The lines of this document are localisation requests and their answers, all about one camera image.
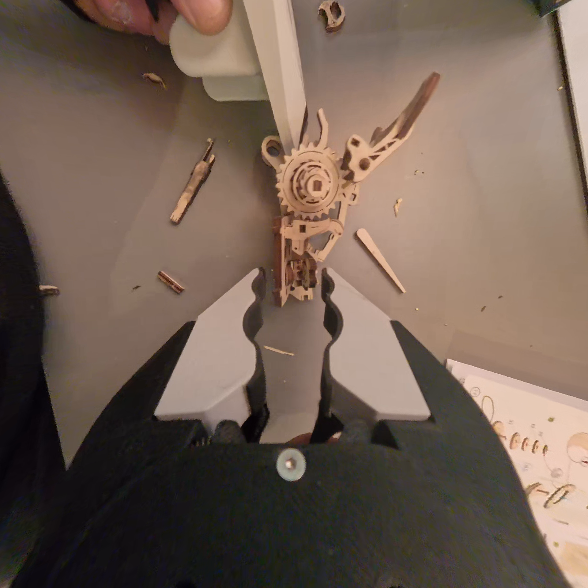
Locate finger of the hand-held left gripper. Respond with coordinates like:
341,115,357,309
242,0,309,152

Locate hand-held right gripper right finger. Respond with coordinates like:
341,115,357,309
320,268,432,423

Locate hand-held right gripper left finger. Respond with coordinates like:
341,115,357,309
154,268,268,426

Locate brown wooden model assembly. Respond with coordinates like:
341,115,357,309
262,73,441,307

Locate person's left hand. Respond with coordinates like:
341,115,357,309
85,0,233,45

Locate small d-shaped wooden piece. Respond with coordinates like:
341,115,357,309
318,0,345,33

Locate long notched wooden strip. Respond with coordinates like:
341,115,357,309
356,228,407,294

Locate pointed dark wooden stick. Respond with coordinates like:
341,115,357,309
170,138,217,225

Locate open instruction booklet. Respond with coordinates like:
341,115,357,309
446,359,588,588

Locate wooden book stand white base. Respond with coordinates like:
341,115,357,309
556,0,588,194

